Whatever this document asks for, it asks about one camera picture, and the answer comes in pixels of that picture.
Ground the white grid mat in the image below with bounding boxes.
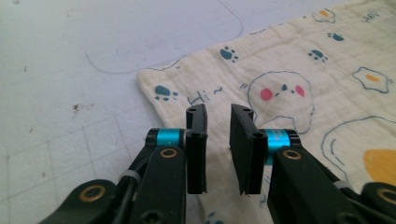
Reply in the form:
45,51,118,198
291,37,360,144
0,0,359,224

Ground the cream printed cloth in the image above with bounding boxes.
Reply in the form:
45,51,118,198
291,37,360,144
135,0,396,224

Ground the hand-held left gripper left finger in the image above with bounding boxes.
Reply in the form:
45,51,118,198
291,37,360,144
146,103,208,194

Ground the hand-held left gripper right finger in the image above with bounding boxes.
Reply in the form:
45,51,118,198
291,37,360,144
229,104,303,196

